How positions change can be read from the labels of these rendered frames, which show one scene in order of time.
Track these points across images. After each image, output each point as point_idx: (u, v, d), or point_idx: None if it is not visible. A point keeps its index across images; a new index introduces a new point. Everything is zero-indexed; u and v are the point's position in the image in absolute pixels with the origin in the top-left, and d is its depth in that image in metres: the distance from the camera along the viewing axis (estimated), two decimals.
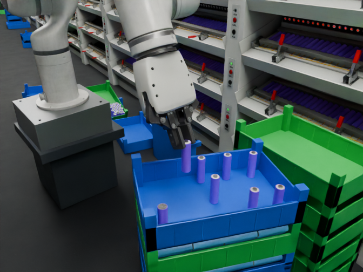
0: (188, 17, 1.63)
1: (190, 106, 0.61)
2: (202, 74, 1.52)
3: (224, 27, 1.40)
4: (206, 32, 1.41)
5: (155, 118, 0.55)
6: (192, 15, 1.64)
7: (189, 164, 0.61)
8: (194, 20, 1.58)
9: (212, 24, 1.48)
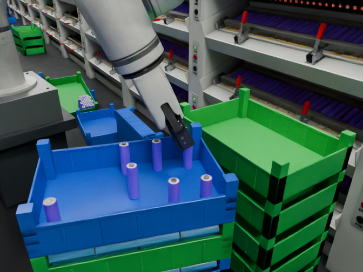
0: None
1: None
2: (170, 62, 1.40)
3: None
4: (171, 14, 1.30)
5: (179, 125, 0.53)
6: None
7: None
8: None
9: (180, 7, 1.36)
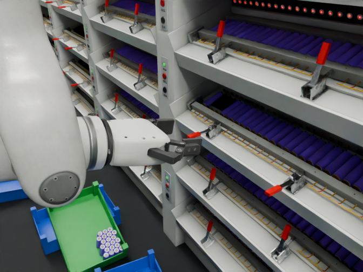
0: (244, 109, 0.86)
1: None
2: (281, 242, 0.74)
3: (344, 165, 0.63)
4: (302, 175, 0.63)
5: (173, 154, 0.50)
6: (250, 107, 0.86)
7: None
8: (259, 121, 0.80)
9: (307, 145, 0.70)
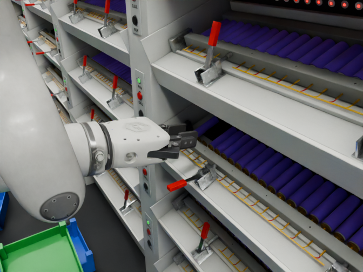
0: (248, 144, 0.61)
1: None
2: None
3: None
4: None
5: None
6: (257, 141, 0.61)
7: (243, 145, 0.64)
8: (270, 165, 0.56)
9: (346, 213, 0.45)
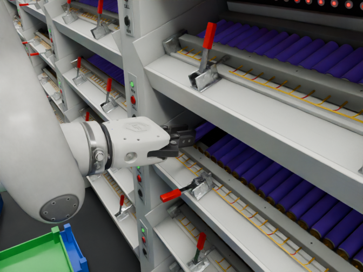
0: (246, 151, 0.58)
1: None
2: None
3: None
4: None
5: None
6: None
7: (241, 153, 0.61)
8: (269, 175, 0.53)
9: (350, 228, 0.42)
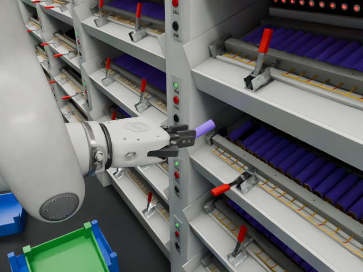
0: (288, 149, 0.62)
1: None
2: None
3: None
4: None
5: None
6: (296, 145, 0.62)
7: (282, 150, 0.64)
8: (313, 170, 0.57)
9: None
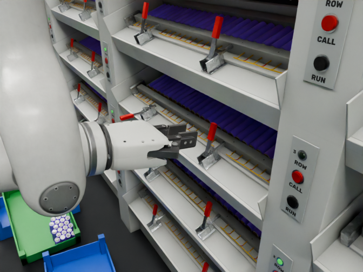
0: (183, 88, 0.87)
1: None
2: (206, 219, 0.75)
3: (260, 136, 0.64)
4: (214, 150, 0.65)
5: (173, 148, 0.53)
6: (189, 87, 0.88)
7: None
8: (194, 99, 0.82)
9: (232, 119, 0.72)
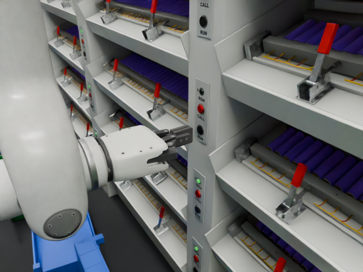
0: (146, 63, 1.04)
1: None
2: None
3: None
4: (160, 106, 0.81)
5: (170, 149, 0.54)
6: (152, 62, 1.04)
7: None
8: (153, 71, 0.99)
9: (178, 84, 0.88)
